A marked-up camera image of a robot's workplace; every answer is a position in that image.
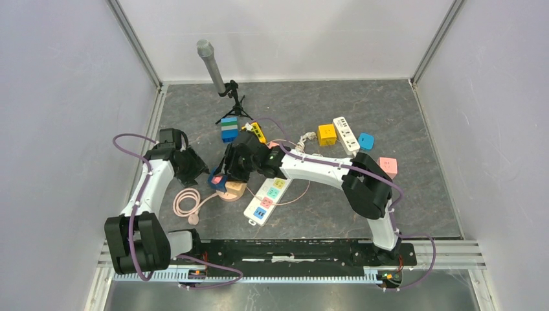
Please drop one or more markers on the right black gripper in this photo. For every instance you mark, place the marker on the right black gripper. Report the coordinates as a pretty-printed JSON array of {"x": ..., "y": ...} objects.
[{"x": 235, "y": 174}]

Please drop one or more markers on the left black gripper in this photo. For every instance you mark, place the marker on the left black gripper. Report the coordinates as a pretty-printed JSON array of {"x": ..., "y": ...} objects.
[{"x": 198, "y": 166}]

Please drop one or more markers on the wooden tan cube adapter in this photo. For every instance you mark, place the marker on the wooden tan cube adapter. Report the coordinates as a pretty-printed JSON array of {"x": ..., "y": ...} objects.
[{"x": 235, "y": 188}]

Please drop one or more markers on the blue cube adapter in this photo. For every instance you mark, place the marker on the blue cube adapter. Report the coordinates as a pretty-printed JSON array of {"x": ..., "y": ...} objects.
[{"x": 219, "y": 187}]

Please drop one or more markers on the large white power strip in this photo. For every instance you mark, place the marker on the large white power strip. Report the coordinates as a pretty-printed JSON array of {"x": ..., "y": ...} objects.
[{"x": 265, "y": 200}]

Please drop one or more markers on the pink round socket with cable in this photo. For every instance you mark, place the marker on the pink round socket with cable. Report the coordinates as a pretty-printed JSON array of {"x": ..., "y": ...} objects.
[{"x": 192, "y": 215}]

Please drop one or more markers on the yellow cube socket adapter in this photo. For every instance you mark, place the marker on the yellow cube socket adapter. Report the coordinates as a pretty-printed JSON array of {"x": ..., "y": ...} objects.
[{"x": 326, "y": 135}]

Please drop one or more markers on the small white USB power strip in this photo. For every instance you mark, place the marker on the small white USB power strip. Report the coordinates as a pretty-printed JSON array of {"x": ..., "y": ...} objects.
[{"x": 345, "y": 136}]

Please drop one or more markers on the blue plug adapter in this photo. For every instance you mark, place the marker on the blue plug adapter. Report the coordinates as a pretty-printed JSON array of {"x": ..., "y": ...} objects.
[{"x": 366, "y": 141}]

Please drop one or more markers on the pink cube socket adapter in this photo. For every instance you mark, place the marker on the pink cube socket adapter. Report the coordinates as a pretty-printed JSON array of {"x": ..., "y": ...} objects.
[{"x": 389, "y": 166}]

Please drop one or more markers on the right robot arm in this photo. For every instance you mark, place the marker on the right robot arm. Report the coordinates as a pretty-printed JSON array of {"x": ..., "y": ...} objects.
[{"x": 366, "y": 186}]

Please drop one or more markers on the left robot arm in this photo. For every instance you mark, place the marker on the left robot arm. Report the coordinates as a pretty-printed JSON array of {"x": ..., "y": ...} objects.
[{"x": 136, "y": 240}]

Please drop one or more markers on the yellow grid block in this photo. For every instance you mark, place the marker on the yellow grid block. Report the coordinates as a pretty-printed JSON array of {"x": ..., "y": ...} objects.
[{"x": 255, "y": 128}]

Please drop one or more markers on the blue green stacked block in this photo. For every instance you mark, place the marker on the blue green stacked block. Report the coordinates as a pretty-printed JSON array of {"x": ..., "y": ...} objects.
[{"x": 229, "y": 129}]

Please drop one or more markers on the black microphone tripod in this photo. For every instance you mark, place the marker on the black microphone tripod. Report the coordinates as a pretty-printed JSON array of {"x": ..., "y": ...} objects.
[{"x": 230, "y": 90}]

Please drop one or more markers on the grey microphone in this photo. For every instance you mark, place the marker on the grey microphone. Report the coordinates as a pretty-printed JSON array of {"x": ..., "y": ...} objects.
[{"x": 205, "y": 50}]

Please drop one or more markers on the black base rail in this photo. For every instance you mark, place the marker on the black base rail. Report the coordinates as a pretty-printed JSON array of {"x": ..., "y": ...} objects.
[{"x": 340, "y": 257}]

